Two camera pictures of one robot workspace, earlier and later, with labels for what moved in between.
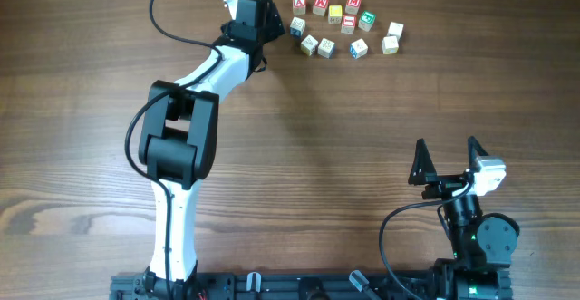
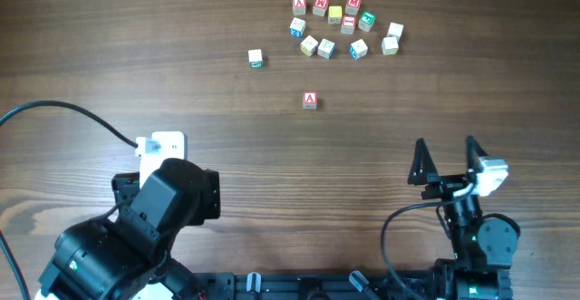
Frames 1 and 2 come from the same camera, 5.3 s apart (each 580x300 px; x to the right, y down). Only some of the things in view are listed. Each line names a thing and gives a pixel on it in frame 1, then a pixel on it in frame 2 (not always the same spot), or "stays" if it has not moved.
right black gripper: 423,170 stays
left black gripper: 273,27 to 126,186
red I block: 348,24 stays
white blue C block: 358,48 stays
